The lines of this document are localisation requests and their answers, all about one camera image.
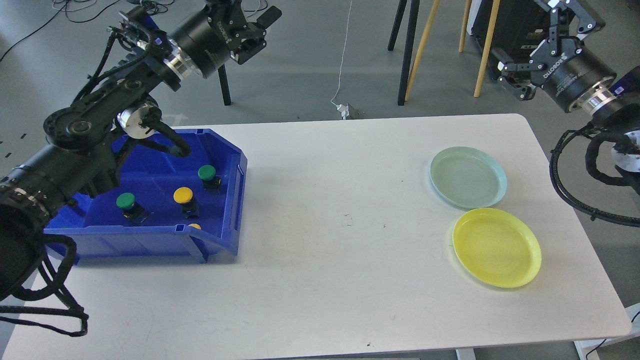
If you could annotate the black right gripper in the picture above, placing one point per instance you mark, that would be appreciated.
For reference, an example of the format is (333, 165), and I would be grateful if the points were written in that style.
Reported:
(568, 74)

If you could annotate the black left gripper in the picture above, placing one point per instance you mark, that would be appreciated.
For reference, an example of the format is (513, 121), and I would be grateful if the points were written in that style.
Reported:
(219, 33)

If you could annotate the yellow push button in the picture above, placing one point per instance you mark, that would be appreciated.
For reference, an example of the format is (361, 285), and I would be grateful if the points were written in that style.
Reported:
(184, 196)

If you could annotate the green push button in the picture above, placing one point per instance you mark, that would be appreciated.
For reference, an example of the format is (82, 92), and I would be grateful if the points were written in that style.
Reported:
(131, 209)
(209, 178)

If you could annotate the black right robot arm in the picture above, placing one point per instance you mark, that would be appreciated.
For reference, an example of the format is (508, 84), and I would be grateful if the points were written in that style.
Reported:
(612, 154)

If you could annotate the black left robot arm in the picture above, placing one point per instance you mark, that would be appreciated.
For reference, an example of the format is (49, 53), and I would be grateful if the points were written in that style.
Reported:
(89, 141)

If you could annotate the light green plate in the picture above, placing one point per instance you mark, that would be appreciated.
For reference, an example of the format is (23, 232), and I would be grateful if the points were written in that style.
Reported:
(467, 178)

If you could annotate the yellow plate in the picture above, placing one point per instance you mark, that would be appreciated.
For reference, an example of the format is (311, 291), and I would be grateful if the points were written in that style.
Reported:
(496, 248)

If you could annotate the black equipment case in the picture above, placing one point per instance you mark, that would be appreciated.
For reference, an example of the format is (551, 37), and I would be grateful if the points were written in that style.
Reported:
(520, 26)

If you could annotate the black tripod stand left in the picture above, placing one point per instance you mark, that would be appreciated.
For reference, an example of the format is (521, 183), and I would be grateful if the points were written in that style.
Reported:
(224, 84)

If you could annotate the black tripod stand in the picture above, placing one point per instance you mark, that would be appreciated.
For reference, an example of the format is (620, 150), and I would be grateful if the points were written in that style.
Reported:
(412, 22)
(224, 84)

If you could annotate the black tripod stand right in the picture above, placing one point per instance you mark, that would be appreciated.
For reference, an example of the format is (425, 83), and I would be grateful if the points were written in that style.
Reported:
(412, 22)

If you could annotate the blue plastic bin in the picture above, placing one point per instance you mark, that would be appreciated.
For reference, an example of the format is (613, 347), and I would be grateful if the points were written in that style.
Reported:
(100, 230)

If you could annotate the white table leg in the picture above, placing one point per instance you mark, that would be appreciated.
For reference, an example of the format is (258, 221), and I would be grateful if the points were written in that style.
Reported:
(587, 349)

